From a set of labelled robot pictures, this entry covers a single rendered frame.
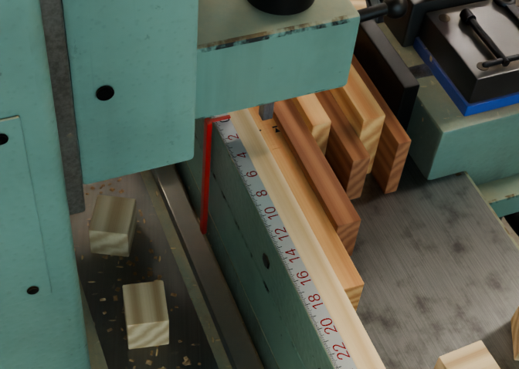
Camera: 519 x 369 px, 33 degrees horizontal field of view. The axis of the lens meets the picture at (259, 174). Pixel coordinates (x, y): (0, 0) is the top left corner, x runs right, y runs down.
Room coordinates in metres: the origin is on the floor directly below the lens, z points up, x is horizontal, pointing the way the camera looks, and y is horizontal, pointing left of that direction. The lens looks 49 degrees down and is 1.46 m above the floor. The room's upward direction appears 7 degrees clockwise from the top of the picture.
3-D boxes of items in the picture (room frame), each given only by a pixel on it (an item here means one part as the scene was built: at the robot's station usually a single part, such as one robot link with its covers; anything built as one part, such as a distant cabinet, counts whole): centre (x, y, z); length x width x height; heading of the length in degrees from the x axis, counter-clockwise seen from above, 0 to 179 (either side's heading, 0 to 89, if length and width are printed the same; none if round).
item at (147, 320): (0.39, 0.08, 0.82); 0.04 x 0.03 x 0.04; 16
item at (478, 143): (0.60, -0.17, 0.92); 0.15 x 0.13 x 0.09; 27
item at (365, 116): (0.57, -0.05, 0.94); 0.16 x 0.02 x 0.07; 27
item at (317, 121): (0.57, -0.01, 0.93); 0.16 x 0.02 x 0.06; 27
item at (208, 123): (0.49, 0.04, 0.89); 0.02 x 0.01 x 0.14; 117
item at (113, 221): (0.48, 0.13, 0.82); 0.04 x 0.03 x 0.03; 0
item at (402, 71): (0.57, -0.12, 0.95); 0.09 x 0.07 x 0.09; 27
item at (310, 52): (0.50, 0.02, 1.03); 0.14 x 0.07 x 0.09; 117
